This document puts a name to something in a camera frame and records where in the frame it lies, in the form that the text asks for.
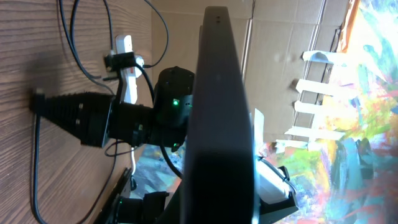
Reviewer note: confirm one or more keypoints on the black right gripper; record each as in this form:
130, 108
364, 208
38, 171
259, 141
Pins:
93, 119

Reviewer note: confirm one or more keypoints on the white charger plug adapter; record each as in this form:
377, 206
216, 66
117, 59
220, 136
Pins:
138, 61

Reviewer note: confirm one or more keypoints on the white power strip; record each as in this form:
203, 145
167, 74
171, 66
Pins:
124, 45

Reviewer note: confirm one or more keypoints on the Samsung Galaxy smartphone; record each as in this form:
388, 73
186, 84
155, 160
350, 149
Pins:
219, 174

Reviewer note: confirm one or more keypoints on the colourful painted floor mat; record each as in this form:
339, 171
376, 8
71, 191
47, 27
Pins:
344, 166

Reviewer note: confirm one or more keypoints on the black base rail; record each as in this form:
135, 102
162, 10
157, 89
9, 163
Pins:
121, 189

